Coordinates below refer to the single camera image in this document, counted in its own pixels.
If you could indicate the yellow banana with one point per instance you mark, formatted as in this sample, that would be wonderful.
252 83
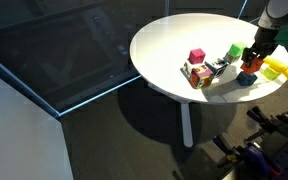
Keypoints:
282 68

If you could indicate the blue block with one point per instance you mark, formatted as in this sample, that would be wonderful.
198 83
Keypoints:
245 80

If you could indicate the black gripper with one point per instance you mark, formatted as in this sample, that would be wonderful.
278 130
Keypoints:
264 41

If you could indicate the black cube with white print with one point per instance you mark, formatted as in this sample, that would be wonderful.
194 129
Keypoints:
219 68

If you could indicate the purple clamp with orange tip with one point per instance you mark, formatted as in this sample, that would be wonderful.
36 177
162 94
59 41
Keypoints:
260 160

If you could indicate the lime green small block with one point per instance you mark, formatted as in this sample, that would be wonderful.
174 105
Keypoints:
270 73

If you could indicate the magenta block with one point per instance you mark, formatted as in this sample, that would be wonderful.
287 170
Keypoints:
197 56

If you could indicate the light blue floor rail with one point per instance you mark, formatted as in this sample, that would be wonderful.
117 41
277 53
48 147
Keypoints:
94 96

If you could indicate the thin slanted metal rod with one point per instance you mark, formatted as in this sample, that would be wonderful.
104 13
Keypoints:
242 8

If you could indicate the black clamp with yellow pin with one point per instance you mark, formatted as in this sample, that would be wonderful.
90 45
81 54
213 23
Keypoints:
227 148

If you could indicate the multicolour patterned cube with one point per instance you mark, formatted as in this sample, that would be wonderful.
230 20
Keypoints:
202 77

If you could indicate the orange block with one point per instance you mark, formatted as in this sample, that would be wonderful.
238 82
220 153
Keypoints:
251 66

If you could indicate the white table base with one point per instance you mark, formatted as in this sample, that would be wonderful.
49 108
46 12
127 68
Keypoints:
186 123

